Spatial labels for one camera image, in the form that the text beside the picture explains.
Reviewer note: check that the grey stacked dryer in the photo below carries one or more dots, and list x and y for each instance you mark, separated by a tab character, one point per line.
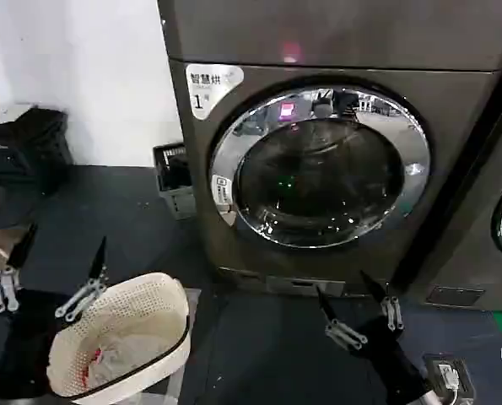
360	29

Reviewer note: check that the red cloth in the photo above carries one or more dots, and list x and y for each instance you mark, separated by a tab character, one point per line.
96	357

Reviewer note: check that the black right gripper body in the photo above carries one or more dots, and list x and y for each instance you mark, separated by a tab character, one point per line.
396	354

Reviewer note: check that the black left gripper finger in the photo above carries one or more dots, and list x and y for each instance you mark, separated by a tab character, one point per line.
84	293
7	283

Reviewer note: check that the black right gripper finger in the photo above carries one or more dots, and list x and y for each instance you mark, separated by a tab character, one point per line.
344	333
390	310

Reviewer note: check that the pale grey cloth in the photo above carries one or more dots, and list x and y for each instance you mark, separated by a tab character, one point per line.
132	354

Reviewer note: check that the small grey plastic basket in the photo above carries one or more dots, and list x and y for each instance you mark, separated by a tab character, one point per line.
183	202

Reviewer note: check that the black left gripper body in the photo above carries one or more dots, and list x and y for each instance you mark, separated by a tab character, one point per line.
27	337

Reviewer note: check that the white perforated laundry basket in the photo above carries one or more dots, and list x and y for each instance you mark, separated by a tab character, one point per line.
149	304

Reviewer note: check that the floor socket box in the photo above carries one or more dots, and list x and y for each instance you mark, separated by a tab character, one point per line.
461	379

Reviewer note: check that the grey dryer without sticker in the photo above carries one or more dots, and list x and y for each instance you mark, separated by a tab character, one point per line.
465	236

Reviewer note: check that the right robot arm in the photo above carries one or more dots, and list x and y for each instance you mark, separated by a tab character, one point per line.
428	396

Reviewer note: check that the grey dryer with number sticker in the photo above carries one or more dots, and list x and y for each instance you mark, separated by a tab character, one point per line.
326	270

